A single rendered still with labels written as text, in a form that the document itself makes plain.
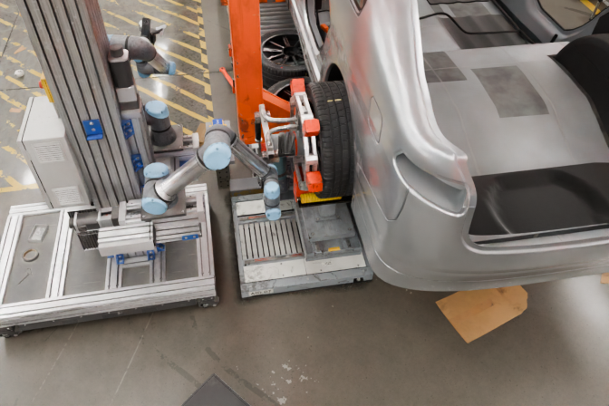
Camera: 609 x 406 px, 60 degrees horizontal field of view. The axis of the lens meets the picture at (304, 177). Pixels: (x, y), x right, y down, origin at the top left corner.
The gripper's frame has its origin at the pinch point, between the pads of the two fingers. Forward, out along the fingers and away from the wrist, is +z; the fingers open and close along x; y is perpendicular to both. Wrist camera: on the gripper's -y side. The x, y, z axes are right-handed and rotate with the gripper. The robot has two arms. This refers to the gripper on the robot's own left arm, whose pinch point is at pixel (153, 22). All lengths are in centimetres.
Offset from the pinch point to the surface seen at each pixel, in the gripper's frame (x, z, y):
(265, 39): 62, 111, 66
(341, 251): 135, -79, 91
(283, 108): 85, -16, 35
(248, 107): 64, -24, 33
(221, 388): 76, -179, 80
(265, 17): 56, 191, 90
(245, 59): 59, -24, -1
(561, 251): 202, -148, -20
